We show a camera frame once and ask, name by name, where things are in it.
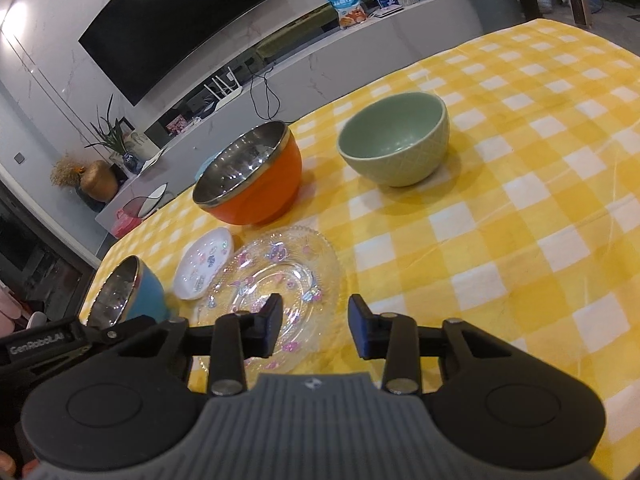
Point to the person's hand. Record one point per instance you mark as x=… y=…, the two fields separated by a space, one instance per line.
x=9 y=469

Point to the orange steel bowl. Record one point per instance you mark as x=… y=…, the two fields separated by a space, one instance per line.
x=254 y=180

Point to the yellow checkered tablecloth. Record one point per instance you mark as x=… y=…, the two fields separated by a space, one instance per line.
x=529 y=229

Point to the white marble tv console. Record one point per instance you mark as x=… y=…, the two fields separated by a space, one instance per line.
x=312 y=77

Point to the small white decorated plate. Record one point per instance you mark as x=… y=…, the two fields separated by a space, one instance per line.
x=201 y=262

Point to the pink small heater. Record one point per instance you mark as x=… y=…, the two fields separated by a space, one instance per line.
x=581 y=13

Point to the blue steel bowl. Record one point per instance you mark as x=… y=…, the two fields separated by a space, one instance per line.
x=131 y=290

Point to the blue snack bag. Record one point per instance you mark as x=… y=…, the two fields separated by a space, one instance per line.
x=349 y=12

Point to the golden vase with flowers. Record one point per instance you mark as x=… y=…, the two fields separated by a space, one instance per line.
x=95 y=179

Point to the clear glass decorated plate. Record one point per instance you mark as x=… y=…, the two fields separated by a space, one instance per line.
x=297 y=263

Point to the black wall television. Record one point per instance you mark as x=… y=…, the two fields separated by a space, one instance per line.
x=136 y=43

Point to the blue vase green plant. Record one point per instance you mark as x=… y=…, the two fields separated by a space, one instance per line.
x=109 y=133

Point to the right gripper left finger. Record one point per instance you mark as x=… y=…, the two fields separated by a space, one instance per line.
x=245 y=335

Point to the green ceramic bowl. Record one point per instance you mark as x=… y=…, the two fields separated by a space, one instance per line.
x=397 y=141

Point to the white wifi router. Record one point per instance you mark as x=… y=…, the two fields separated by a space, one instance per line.
x=223 y=87

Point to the pink plastic basket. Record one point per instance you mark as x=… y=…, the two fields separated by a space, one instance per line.
x=123 y=224

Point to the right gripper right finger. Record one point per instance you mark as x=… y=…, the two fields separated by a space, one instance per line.
x=371 y=332

